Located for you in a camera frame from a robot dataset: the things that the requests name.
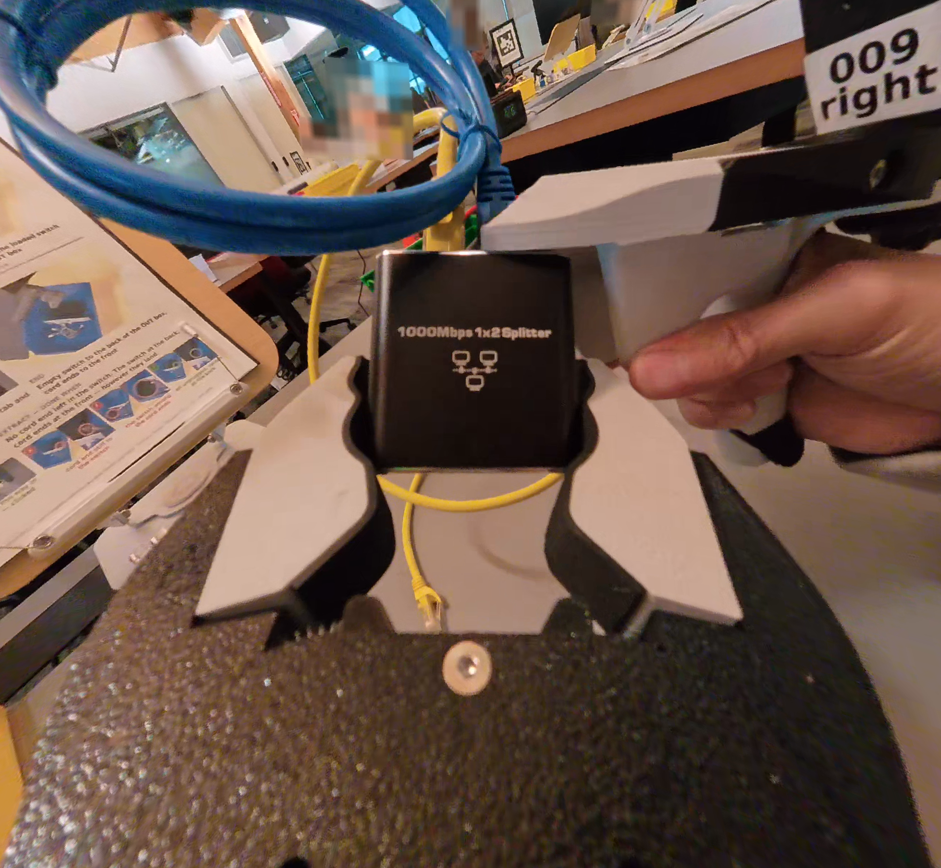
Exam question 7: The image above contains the instruction sheet clipboard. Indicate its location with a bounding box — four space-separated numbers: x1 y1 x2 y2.
0 137 280 601

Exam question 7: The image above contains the yellow storage bin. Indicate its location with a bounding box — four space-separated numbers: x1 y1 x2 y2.
0 706 23 806
303 163 369 196

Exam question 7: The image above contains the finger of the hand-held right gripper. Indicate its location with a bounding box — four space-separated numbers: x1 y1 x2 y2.
481 157 813 367

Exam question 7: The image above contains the grey wood-edged table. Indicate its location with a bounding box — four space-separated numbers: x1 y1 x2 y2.
500 0 806 164

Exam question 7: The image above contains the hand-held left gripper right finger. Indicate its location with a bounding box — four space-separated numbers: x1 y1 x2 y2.
546 360 743 639

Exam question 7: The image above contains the black ethernet splitter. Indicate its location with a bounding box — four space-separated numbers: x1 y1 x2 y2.
370 249 576 474

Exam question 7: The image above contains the blue ethernet cable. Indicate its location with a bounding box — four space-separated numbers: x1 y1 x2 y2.
0 0 516 255

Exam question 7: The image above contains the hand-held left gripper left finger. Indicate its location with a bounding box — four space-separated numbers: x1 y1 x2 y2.
193 354 397 624

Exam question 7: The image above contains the black device with display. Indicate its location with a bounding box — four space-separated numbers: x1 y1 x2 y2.
494 91 529 138

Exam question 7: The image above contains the white clipboard stand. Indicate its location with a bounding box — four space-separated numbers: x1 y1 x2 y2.
92 420 258 590

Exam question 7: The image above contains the yellow ethernet cable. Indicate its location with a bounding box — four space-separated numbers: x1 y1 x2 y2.
307 107 567 630

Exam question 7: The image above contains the printed tag sign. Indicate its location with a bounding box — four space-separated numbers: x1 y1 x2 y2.
489 19 524 68

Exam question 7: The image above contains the green storage bin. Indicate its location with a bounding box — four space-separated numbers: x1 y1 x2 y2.
358 210 486 294

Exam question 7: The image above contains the person's right hand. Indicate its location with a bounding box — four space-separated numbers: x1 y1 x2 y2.
631 229 941 456

